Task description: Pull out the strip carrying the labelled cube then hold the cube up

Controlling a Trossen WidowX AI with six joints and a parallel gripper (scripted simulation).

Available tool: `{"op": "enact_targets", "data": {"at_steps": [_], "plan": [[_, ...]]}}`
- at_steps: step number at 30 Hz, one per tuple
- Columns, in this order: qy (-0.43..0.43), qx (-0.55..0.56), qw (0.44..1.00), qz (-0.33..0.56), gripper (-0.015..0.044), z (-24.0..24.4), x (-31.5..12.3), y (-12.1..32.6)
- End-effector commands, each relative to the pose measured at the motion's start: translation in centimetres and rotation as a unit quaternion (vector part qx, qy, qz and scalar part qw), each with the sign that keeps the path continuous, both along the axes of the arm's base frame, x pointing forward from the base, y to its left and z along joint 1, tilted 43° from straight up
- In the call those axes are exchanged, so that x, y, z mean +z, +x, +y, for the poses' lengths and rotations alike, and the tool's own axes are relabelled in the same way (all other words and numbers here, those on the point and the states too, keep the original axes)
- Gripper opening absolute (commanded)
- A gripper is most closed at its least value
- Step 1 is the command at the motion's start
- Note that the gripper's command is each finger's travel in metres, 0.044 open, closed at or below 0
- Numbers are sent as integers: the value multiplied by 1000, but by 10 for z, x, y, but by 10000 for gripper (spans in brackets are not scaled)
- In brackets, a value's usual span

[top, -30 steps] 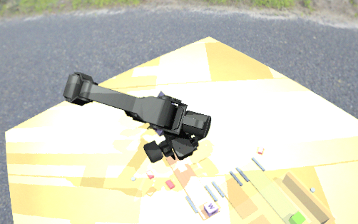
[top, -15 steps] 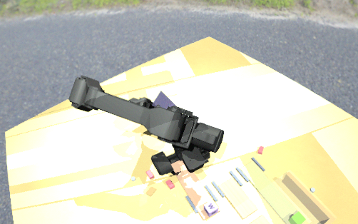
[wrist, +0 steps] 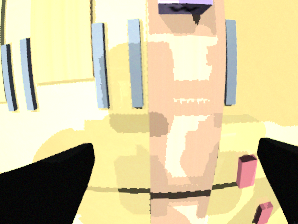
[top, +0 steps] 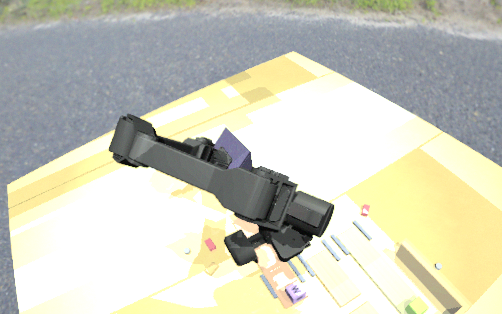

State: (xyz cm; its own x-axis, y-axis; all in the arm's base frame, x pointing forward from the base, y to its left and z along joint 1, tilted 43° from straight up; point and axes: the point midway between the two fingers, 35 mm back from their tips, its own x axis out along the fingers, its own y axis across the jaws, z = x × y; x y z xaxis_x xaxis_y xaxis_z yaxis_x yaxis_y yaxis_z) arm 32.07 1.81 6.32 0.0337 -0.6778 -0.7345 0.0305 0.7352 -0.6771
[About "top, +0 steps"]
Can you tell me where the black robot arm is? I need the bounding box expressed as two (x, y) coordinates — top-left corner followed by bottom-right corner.
(108, 113), (335, 262)

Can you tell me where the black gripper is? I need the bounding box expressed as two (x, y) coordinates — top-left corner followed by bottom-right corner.
(224, 225), (266, 267)

